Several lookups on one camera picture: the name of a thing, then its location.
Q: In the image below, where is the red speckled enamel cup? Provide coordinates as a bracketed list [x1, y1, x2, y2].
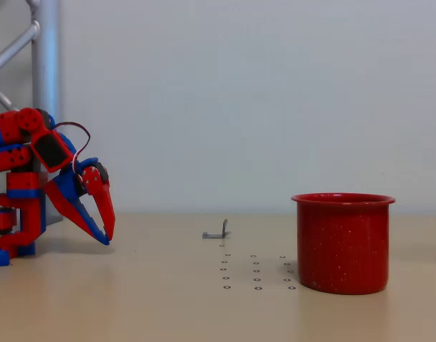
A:
[291, 192, 396, 296]

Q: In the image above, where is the red gripper motor cable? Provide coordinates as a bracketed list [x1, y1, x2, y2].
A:
[52, 121, 91, 186]

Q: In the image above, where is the small grey metal bracket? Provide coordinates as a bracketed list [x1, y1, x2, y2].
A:
[202, 219, 232, 239]

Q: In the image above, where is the silver metal pipe frame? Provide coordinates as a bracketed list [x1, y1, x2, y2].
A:
[0, 0, 61, 226]

